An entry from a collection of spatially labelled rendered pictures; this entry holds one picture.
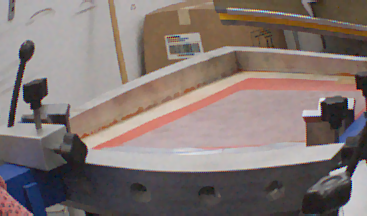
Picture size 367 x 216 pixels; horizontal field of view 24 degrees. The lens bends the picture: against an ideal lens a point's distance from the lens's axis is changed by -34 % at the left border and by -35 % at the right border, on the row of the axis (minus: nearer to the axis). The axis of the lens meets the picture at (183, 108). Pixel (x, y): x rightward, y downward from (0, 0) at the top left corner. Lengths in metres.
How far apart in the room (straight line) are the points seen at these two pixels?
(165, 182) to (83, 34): 3.41
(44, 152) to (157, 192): 0.12
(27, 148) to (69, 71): 3.29
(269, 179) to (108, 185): 0.16
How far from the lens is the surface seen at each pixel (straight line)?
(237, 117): 1.52
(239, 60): 1.86
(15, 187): 0.95
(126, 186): 0.97
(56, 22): 4.15
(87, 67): 4.37
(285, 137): 1.35
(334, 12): 1.59
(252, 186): 0.90
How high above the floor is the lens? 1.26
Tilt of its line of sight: 11 degrees down
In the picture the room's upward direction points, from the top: 8 degrees counter-clockwise
